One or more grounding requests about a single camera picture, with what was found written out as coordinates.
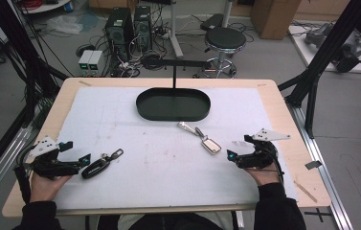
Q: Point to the white round table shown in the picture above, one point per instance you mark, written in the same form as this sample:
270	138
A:
45	7

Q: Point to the white floor board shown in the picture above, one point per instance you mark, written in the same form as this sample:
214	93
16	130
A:
305	54

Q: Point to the cardboard box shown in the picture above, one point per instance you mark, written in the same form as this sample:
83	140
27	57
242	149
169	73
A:
274	19

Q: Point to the grey device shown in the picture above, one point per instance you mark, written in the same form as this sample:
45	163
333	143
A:
317	35

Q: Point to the silver key fob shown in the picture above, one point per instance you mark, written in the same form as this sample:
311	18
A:
211	145

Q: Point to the person's right hand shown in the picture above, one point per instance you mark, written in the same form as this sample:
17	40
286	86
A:
267	176

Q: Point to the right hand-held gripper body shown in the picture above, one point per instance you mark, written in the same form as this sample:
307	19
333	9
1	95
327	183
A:
258	158

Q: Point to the black oval tray key stand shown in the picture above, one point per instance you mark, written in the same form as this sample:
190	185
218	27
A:
173	105

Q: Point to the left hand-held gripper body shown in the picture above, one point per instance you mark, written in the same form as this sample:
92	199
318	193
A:
49	166

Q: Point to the black metal frame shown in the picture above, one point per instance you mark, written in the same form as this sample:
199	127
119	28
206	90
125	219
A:
18	44
325	48

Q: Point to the black round stool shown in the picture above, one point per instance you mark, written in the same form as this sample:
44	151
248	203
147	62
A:
225	39

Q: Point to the narrow black computer tower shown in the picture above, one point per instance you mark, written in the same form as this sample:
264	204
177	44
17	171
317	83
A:
142	27

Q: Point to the black cross floor tape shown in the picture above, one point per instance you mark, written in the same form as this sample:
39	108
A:
318	214

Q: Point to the black device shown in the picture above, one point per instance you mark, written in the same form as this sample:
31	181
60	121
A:
347	60

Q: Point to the person's left hand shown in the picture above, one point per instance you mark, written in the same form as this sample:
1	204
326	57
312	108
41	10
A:
44	188

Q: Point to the black flat box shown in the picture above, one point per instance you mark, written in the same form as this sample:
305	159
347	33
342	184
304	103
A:
211	21

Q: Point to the grey tape piece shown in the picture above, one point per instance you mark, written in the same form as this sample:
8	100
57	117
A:
313	165

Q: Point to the thin wooden stick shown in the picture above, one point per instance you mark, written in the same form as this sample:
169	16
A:
305	191

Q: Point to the black car key fob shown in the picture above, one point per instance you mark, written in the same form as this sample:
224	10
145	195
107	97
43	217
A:
95	168

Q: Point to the white bench power supply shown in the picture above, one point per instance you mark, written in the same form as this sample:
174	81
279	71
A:
95	62
85	62

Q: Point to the large black computer tower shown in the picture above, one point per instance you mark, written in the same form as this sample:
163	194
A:
119	32

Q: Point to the clear plastic bag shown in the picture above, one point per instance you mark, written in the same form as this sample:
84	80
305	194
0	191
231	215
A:
64	25

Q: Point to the white desk leg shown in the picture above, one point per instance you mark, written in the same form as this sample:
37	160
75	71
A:
226	12
175	32

